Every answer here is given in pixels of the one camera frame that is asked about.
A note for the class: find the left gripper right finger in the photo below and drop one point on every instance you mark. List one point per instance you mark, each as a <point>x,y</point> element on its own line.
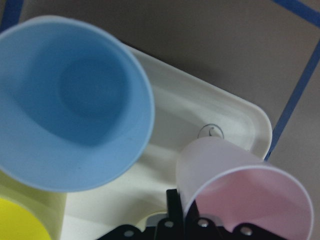
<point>200,228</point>

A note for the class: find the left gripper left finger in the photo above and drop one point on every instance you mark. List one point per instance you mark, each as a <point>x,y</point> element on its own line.
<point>175,216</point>

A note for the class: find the pink plastic cup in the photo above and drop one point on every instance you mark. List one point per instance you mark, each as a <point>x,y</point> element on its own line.
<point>234,186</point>

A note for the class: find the blue cup near pink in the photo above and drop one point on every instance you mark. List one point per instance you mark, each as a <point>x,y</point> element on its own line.
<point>76,107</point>

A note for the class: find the yellow plastic cup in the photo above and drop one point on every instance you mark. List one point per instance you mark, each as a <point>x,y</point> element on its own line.
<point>27,213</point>

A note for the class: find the cream plastic tray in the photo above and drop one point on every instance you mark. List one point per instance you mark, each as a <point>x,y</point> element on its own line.
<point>186,108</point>

